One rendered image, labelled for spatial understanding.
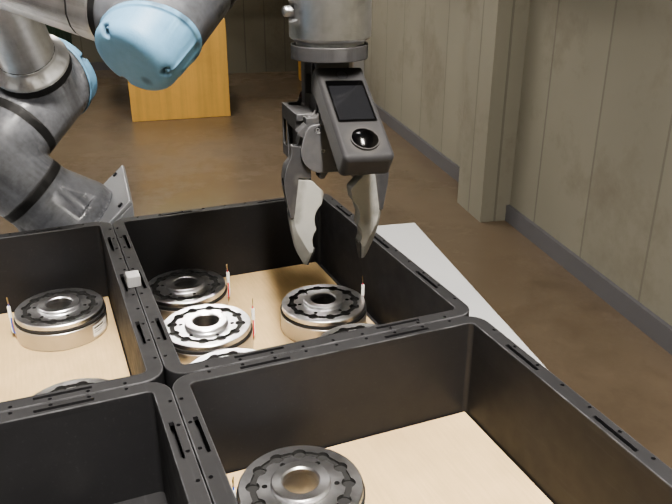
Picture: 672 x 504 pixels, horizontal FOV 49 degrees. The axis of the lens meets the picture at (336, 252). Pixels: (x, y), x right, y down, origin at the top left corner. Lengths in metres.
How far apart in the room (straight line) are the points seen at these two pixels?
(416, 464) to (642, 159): 2.15
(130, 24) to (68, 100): 0.59
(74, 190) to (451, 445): 0.71
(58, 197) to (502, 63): 2.56
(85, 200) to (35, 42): 0.24
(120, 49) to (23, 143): 0.55
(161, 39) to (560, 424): 0.44
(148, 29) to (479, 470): 0.47
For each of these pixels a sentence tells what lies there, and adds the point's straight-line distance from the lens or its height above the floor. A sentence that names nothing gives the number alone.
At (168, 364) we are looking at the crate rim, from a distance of 0.65.
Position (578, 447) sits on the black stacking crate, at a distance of 0.62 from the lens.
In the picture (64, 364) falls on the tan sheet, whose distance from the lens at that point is 0.88.
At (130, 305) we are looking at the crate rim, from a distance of 0.76.
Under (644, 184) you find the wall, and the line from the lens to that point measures 2.73.
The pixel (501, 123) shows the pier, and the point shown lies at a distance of 3.50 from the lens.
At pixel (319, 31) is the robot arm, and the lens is 0.66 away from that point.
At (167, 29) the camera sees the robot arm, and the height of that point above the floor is 1.20.
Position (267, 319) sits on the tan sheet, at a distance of 0.92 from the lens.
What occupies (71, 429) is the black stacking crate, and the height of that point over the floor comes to 0.91.
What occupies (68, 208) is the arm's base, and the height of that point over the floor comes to 0.89.
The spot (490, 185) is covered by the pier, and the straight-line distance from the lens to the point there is 3.56.
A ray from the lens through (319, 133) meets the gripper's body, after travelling 0.68.
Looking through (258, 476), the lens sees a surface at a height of 0.86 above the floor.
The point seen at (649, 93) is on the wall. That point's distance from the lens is 2.70.
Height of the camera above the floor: 1.27
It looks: 23 degrees down
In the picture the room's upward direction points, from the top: straight up
